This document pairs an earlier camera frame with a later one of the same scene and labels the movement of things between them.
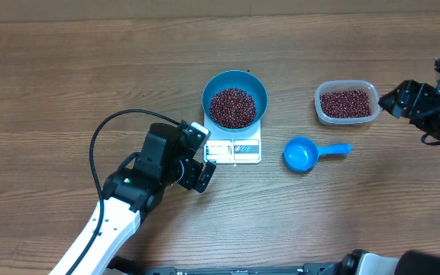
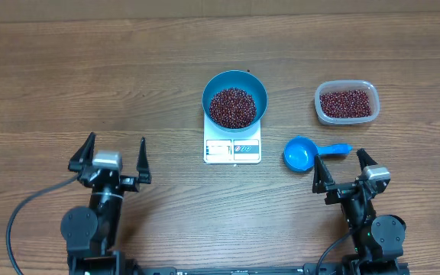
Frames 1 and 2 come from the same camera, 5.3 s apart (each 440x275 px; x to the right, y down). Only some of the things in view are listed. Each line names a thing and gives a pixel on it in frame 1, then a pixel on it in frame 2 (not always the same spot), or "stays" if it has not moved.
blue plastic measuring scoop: [301, 153] stays
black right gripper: [401, 99] → [321, 181]
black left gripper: [191, 181] → [132, 183]
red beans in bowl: [232, 108] stays
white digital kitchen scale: [234, 147] stays
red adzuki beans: [346, 104] stays
